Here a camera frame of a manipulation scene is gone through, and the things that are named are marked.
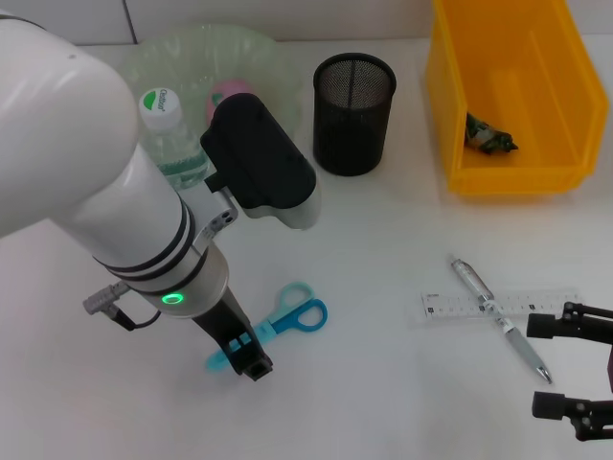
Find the silver ballpoint pen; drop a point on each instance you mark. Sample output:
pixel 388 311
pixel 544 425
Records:
pixel 519 342

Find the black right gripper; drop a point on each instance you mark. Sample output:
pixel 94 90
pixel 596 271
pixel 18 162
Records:
pixel 610 366

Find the pale green ruffled fruit bowl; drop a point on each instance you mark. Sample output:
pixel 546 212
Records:
pixel 239 52

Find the black mesh pen holder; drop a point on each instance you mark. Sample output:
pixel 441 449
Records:
pixel 352 124

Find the blue safety scissors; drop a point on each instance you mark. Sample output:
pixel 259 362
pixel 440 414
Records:
pixel 297 316

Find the clear green-label water bottle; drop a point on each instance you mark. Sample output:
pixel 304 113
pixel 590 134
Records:
pixel 170 139

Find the yellow plastic bin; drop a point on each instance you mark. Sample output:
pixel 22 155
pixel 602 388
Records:
pixel 527 72

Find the green plastic wrapper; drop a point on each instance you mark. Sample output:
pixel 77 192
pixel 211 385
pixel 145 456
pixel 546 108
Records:
pixel 488 136

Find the clear plastic ruler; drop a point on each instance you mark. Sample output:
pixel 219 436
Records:
pixel 450 304

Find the black silver wrist camera box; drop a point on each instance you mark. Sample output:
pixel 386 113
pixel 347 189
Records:
pixel 258 153

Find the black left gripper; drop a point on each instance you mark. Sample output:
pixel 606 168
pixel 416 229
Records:
pixel 222 318

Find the pink toy peach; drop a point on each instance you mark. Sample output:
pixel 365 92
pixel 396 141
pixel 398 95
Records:
pixel 230 91

